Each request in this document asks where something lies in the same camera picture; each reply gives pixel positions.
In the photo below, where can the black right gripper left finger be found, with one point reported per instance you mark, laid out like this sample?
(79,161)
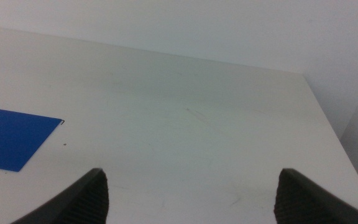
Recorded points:
(85,202)

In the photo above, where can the blue rectangular mat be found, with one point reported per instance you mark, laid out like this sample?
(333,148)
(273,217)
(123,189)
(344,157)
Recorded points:
(8,137)

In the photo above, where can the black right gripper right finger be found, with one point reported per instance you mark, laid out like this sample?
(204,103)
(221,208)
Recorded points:
(300,202)

